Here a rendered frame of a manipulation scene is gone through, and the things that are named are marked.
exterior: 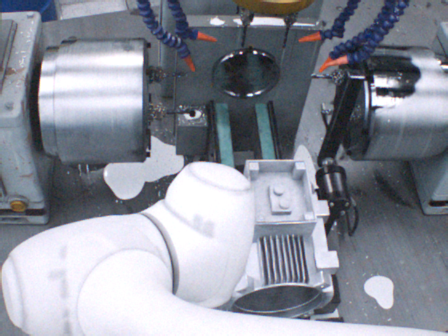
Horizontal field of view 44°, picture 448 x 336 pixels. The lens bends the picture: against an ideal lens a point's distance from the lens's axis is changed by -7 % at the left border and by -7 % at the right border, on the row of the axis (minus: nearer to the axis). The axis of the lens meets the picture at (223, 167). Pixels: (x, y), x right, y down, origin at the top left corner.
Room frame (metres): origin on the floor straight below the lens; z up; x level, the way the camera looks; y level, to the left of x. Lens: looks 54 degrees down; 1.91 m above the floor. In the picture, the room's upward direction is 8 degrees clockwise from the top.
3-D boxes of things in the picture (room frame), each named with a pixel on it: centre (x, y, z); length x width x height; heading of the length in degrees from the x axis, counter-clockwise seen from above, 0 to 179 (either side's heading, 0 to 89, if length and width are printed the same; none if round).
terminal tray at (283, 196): (0.54, -0.09, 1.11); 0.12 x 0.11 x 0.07; 11
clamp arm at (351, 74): (0.72, -0.20, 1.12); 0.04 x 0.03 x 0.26; 11
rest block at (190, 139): (0.87, 0.08, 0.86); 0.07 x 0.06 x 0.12; 101
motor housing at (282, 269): (0.50, -0.10, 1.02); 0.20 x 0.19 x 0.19; 11
